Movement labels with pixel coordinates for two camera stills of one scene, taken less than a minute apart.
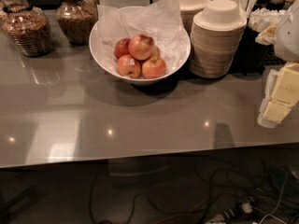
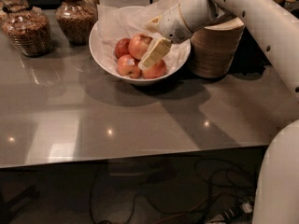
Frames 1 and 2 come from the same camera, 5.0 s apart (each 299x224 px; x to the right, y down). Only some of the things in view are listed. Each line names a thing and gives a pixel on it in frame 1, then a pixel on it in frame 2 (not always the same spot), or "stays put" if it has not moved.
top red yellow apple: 141,46 stays put
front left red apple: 128,66 stays put
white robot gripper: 288,36 -> 172,24
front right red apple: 153,67 stays put
